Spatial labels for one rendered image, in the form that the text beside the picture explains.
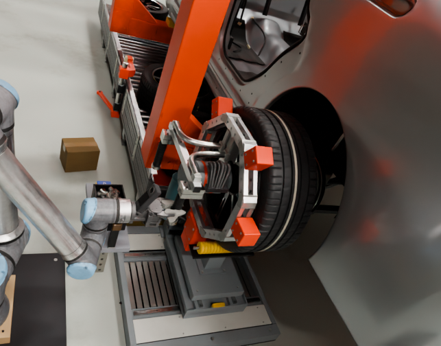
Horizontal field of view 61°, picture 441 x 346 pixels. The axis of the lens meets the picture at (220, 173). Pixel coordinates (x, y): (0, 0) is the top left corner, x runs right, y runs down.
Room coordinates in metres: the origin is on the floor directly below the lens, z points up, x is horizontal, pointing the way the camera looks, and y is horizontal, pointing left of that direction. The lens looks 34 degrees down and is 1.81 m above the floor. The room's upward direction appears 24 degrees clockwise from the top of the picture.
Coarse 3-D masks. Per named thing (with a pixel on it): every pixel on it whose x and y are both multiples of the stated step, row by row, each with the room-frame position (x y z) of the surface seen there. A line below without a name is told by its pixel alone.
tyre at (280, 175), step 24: (264, 120) 1.40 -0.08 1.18; (288, 120) 1.49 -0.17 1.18; (264, 144) 1.30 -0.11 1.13; (288, 144) 1.34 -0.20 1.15; (288, 168) 1.26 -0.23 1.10; (312, 168) 1.33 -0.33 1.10; (264, 192) 1.18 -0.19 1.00; (288, 192) 1.21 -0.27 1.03; (312, 192) 1.27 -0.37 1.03; (264, 216) 1.14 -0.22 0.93; (288, 216) 1.19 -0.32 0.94; (216, 240) 1.30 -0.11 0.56; (264, 240) 1.16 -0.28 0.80; (288, 240) 1.22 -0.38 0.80
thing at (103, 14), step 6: (102, 0) 4.47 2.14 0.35; (102, 6) 4.38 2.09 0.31; (108, 6) 4.61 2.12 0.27; (102, 12) 4.28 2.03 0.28; (108, 12) 4.44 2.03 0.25; (102, 18) 4.26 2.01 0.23; (108, 18) 3.90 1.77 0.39; (102, 24) 4.19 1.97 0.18; (102, 30) 4.13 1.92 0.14; (102, 36) 4.06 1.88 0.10; (132, 36) 4.01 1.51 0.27; (102, 42) 4.01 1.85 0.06; (156, 42) 4.16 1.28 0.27
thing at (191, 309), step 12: (168, 240) 1.54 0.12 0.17; (168, 252) 1.49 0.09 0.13; (180, 264) 1.43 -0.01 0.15; (180, 276) 1.35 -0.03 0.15; (180, 288) 1.27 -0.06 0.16; (180, 300) 1.23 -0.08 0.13; (204, 300) 1.27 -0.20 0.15; (216, 300) 1.30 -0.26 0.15; (228, 300) 1.32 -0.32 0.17; (240, 300) 1.37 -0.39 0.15; (192, 312) 1.18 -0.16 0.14; (204, 312) 1.22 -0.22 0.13; (216, 312) 1.26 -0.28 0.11; (228, 312) 1.30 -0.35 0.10
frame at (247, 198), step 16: (208, 128) 1.52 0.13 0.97; (240, 128) 1.40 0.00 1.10; (240, 144) 1.27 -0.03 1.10; (256, 144) 1.29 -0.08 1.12; (240, 160) 1.24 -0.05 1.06; (240, 176) 1.20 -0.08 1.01; (256, 176) 1.21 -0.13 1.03; (240, 192) 1.16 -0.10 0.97; (256, 192) 1.18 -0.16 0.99; (192, 208) 1.40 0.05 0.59; (240, 208) 1.12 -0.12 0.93; (208, 224) 1.32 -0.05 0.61; (224, 240) 1.12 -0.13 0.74
